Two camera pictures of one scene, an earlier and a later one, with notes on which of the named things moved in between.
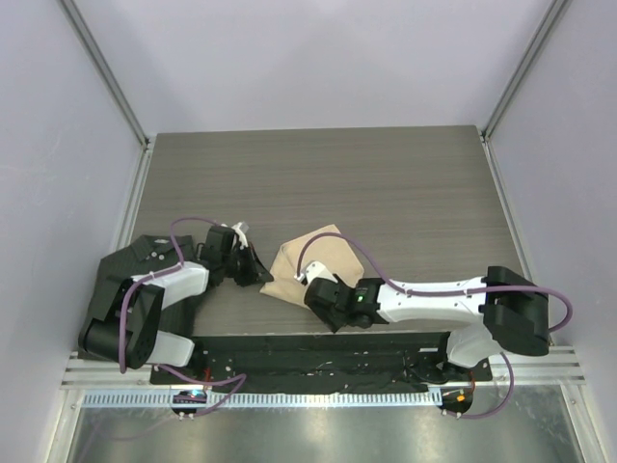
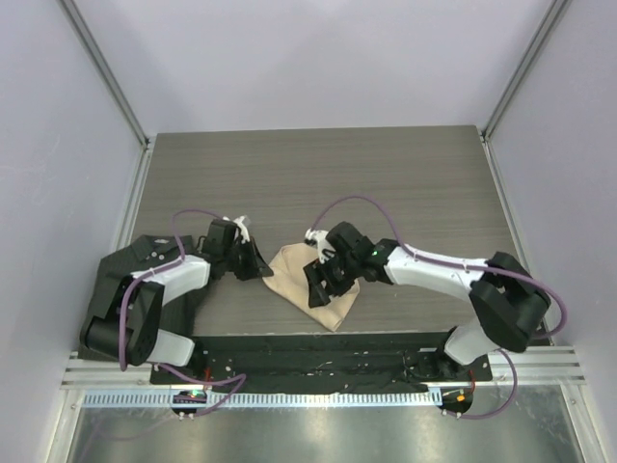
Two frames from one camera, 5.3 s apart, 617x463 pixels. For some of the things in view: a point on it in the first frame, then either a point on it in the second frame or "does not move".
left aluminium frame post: x=93 y=50 does not move
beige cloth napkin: x=338 y=255 does not move
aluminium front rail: x=544 y=366 does not move
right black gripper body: x=334 y=320 -> x=340 y=273
